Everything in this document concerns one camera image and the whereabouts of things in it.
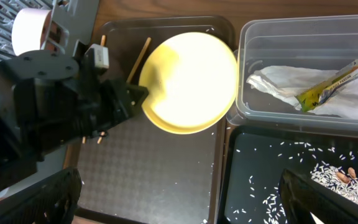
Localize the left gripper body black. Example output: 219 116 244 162
73 79 135 142

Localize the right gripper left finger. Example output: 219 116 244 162
0 167 82 224

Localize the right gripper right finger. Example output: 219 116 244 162
278 169 358 224

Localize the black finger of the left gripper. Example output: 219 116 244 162
126 84 149 114

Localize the wooden chopstick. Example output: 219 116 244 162
96 37 152 144

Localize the yellow plate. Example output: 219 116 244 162
139 32 239 134

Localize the green orange snack wrapper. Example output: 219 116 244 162
295 59 358 112

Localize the white bowl with food residue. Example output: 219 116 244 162
11 8 52 56

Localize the white napkin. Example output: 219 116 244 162
246 65 358 120

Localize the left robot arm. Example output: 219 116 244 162
0 50 149 191

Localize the black waste tray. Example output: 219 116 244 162
218 124 358 224

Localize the clear plastic waste bin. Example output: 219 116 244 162
227 15 358 138

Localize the spilled rice pile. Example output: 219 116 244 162
228 141 358 224

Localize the dark brown serving tray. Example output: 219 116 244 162
65 16 234 223

